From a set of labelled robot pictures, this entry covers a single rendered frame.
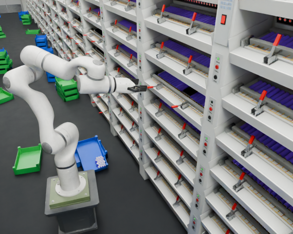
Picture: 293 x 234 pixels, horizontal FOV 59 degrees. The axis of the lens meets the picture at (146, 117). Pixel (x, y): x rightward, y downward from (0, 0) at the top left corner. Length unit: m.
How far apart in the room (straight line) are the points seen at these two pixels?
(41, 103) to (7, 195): 1.05
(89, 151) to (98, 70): 1.32
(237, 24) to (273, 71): 0.22
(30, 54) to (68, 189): 0.83
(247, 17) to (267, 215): 0.75
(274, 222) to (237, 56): 0.64
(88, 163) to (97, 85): 1.24
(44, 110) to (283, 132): 1.13
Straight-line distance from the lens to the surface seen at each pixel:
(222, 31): 1.04
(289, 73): 0.89
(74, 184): 1.71
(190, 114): 1.33
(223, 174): 1.28
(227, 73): 1.06
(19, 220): 2.13
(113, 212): 2.00
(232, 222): 1.36
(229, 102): 1.07
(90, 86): 1.19
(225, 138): 1.18
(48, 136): 1.48
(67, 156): 1.60
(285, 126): 0.97
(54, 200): 1.72
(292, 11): 0.87
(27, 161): 2.59
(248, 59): 0.97
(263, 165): 1.09
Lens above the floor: 1.55
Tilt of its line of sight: 31 degrees down
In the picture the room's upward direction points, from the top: straight up
